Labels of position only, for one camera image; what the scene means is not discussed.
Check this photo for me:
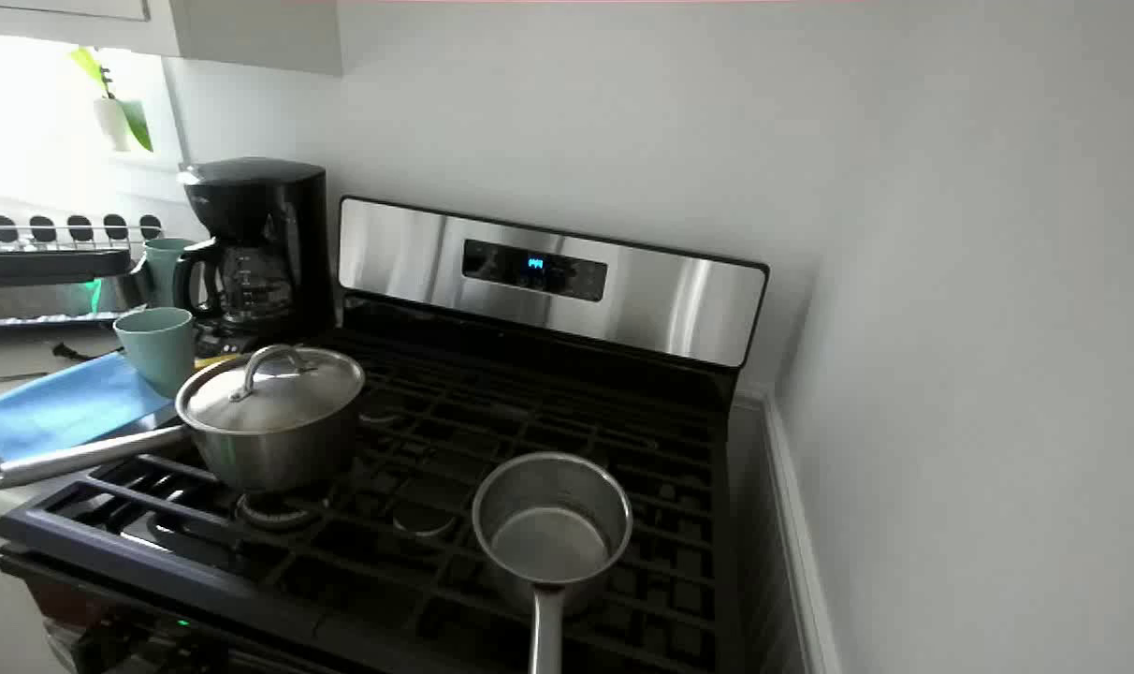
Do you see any black gas stove steel panel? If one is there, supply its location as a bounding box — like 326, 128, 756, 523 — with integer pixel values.
0, 193, 772, 674

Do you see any black coffee maker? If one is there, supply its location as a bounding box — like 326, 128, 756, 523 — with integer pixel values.
172, 156, 341, 351

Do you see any teal mug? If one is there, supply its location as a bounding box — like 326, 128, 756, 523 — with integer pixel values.
111, 303, 200, 402
142, 236, 199, 311

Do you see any steel pot with lid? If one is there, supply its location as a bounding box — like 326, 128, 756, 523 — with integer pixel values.
172, 343, 369, 437

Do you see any metal dish rack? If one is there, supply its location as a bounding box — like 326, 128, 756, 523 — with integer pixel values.
0, 198, 169, 339

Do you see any white wall cabinet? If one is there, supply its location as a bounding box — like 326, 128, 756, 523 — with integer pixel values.
0, 0, 344, 75

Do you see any small steel saucepan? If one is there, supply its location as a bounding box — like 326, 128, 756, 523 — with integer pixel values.
466, 448, 635, 674

